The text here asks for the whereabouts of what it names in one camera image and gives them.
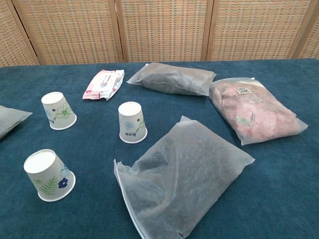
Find white cup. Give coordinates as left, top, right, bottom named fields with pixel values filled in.
left=23, top=148, right=76, bottom=203
left=118, top=101, right=148, bottom=144
left=41, top=91, right=77, bottom=130

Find small frosted bag, dark clothes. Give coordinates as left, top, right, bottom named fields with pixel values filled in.
left=126, top=62, right=216, bottom=97

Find large frosted bag, dark clothes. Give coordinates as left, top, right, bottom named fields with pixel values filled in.
left=113, top=115, right=256, bottom=239

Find pink white wet wipes pack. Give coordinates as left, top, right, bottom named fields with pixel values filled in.
left=82, top=69, right=125, bottom=102

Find woven wooden folding screen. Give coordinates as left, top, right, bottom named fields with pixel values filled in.
left=0, top=0, right=319, bottom=67

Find frosted bag, pink clothes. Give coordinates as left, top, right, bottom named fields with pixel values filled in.
left=208, top=77, right=309, bottom=146

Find white cup, large green flower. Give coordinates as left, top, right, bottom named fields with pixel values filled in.
left=41, top=91, right=77, bottom=130

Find frosted bag, light blue clothes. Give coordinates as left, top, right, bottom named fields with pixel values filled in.
left=0, top=105, right=33, bottom=140

